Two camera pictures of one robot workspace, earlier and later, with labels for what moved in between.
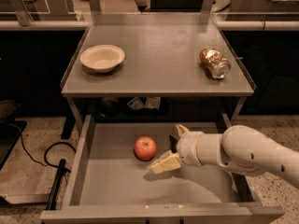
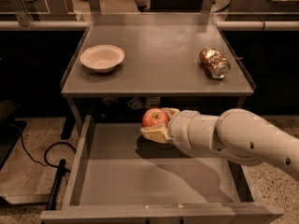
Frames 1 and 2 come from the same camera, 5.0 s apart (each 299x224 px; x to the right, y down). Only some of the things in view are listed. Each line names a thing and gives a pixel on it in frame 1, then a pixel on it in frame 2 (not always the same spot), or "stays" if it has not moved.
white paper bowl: (103, 58) stays
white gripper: (187, 147) → (177, 125)
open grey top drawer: (110, 185) stays
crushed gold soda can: (215, 62) stays
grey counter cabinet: (162, 78) stays
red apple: (145, 148) → (154, 117)
